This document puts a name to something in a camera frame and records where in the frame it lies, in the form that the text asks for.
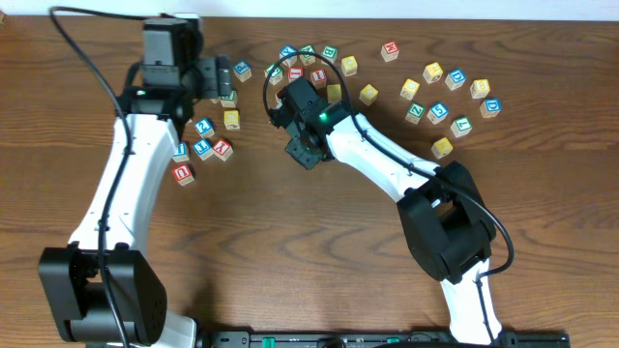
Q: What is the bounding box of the blue P block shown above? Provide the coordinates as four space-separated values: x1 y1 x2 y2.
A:
233 61 251 82

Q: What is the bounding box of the blue D block upper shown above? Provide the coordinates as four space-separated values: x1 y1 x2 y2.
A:
445 69 467 91

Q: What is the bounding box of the green F block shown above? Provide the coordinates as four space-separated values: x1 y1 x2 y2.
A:
264 64 283 86

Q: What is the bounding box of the blue X block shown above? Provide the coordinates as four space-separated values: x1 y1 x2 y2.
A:
280 44 297 68

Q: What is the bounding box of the blue L block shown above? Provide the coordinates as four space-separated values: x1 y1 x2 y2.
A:
172 141 191 162

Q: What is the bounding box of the green N block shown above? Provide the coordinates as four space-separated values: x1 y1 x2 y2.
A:
299 44 315 66

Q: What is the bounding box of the green R block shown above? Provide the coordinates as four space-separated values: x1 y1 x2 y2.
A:
221 90 238 108

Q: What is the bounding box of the red M block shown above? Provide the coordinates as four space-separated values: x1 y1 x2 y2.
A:
381 41 400 62

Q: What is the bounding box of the yellow block near 2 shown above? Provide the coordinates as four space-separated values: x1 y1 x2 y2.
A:
223 109 240 131

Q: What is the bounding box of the yellow K block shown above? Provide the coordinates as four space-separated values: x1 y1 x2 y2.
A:
431 137 454 160

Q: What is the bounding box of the blue 5 block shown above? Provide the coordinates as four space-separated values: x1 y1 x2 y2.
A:
427 102 449 125

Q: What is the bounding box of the yellow S block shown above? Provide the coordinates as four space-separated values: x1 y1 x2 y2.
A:
326 84 342 104

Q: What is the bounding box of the blue D block lower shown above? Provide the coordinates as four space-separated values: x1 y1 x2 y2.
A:
480 99 502 118

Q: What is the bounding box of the yellow W block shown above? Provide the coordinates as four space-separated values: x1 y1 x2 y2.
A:
423 62 443 84

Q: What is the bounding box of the red U block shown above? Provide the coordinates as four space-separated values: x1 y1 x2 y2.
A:
172 163 195 187

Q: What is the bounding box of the green 7 block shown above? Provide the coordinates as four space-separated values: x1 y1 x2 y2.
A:
450 116 472 137

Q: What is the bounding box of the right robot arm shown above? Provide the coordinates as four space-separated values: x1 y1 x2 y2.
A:
268 77 502 345

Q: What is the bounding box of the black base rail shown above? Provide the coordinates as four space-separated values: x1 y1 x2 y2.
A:
195 331 571 348

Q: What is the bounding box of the red i block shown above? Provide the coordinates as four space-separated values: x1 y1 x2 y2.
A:
288 67 304 82
310 69 327 89

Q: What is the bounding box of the green Z block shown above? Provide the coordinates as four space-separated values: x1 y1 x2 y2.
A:
405 102 427 125

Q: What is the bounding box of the blue T block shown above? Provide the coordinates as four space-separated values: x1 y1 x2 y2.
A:
192 139 214 160

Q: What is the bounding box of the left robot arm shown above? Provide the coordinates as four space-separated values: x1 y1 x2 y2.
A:
38 14 231 347

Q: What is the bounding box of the yellow block near Z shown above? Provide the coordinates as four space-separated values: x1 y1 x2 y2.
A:
400 78 420 101

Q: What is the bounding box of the yellow 8 block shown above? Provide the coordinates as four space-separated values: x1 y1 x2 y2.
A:
470 79 491 100

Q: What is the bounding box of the yellow C block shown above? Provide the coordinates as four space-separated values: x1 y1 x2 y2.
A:
340 55 358 76

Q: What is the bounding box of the yellow O block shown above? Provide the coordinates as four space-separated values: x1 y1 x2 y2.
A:
359 84 378 106

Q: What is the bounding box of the blue d block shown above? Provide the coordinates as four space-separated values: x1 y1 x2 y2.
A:
480 99 502 118
445 69 467 91

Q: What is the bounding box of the green B block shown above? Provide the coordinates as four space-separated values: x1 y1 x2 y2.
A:
321 45 339 65

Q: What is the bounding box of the red Y block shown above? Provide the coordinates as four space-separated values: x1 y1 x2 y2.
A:
212 138 233 161

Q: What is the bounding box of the blue 2 block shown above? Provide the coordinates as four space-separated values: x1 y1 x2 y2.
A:
194 118 215 139

